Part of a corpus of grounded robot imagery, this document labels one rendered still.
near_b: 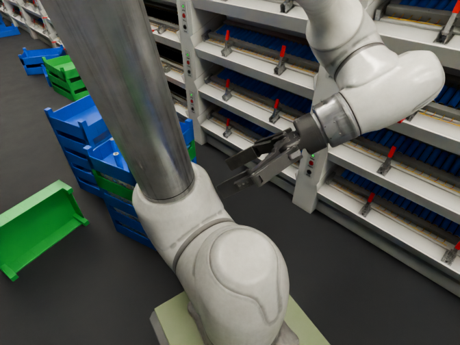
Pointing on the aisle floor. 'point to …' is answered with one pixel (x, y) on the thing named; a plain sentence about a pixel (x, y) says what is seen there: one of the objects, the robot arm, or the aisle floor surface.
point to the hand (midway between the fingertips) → (228, 174)
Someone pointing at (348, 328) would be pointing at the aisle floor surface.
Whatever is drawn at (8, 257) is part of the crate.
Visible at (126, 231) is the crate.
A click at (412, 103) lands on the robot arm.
